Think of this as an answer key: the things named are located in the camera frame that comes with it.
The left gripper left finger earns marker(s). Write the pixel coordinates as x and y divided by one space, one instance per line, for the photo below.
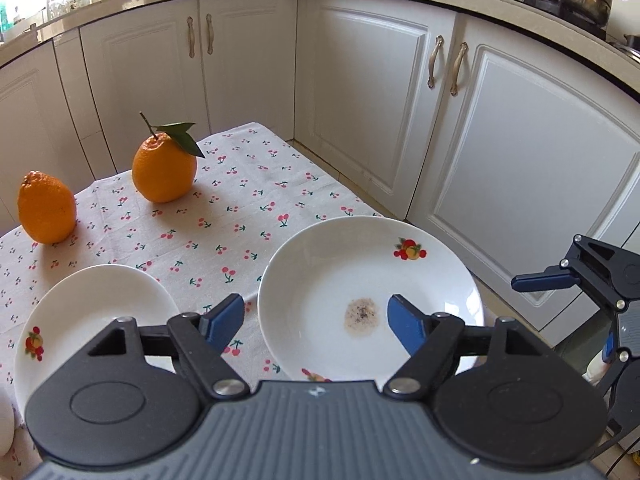
200 340

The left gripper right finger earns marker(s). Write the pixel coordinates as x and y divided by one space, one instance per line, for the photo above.
431 341

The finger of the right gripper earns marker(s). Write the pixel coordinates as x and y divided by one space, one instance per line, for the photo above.
544 281

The white lower kitchen cabinets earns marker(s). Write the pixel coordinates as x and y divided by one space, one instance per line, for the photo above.
492 124

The white plate with food stain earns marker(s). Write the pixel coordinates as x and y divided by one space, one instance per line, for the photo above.
322 302

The white plate with fruit print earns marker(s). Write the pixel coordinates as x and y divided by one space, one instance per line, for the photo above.
75 310

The cherry print tablecloth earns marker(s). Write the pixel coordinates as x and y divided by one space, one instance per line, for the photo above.
251 193

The orange with green leaf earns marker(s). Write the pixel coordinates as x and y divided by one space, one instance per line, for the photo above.
165 164

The bumpy orange without leaf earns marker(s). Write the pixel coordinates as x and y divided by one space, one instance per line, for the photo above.
46 208

